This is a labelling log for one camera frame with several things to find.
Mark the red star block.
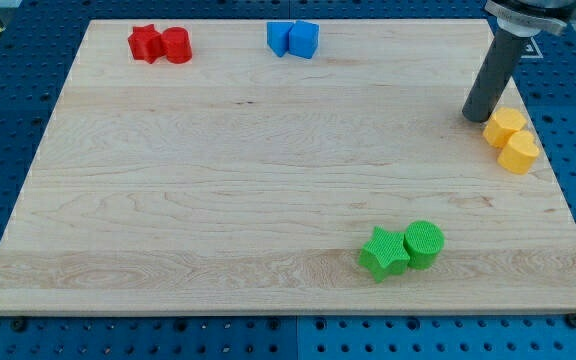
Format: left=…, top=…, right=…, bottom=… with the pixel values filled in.
left=128, top=24, right=164, bottom=63

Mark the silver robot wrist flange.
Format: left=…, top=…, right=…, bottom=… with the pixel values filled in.
left=484, top=0, right=576, bottom=37

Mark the green cylinder block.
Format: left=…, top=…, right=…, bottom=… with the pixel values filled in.
left=404, top=220, right=445, bottom=270

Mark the yellow hexagon block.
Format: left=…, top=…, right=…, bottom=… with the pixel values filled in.
left=483, top=107, right=527, bottom=148

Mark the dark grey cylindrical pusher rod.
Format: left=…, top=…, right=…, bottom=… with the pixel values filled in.
left=462, top=28, right=527, bottom=123

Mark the blue cube block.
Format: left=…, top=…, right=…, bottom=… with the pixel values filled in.
left=288, top=20, right=319, bottom=59

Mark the yellow heart block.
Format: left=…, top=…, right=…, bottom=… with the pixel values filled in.
left=497, top=130, right=540, bottom=175

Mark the green star block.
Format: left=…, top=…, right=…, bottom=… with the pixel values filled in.
left=358, top=226, right=410, bottom=283

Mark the red cylinder block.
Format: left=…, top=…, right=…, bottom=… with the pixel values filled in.
left=161, top=27, right=193, bottom=64

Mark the light wooden board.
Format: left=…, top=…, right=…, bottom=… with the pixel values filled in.
left=0, top=19, right=576, bottom=316

